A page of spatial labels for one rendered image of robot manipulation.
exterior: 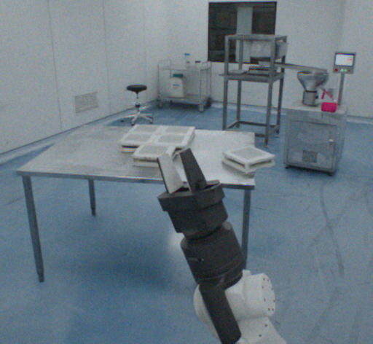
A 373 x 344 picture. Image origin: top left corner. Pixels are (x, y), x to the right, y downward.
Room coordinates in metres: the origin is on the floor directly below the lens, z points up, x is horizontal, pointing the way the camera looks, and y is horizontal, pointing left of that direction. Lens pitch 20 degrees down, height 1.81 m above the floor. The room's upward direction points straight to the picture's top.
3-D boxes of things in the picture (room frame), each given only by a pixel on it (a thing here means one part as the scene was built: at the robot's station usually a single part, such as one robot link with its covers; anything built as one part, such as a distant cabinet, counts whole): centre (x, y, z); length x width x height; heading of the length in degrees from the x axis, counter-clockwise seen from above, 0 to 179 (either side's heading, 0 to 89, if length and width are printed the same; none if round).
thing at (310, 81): (4.76, -1.55, 0.95); 0.49 x 0.36 x 0.37; 62
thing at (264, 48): (5.51, -1.13, 0.75); 1.43 x 1.06 x 1.50; 62
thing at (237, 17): (7.86, -1.01, 1.43); 1.32 x 0.01 x 1.11; 62
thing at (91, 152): (2.80, 0.26, 0.85); 1.50 x 1.10 x 0.04; 81
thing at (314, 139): (4.69, -1.56, 0.38); 0.63 x 0.57 x 0.76; 62
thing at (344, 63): (4.72, -1.81, 1.07); 0.23 x 0.10 x 0.62; 62
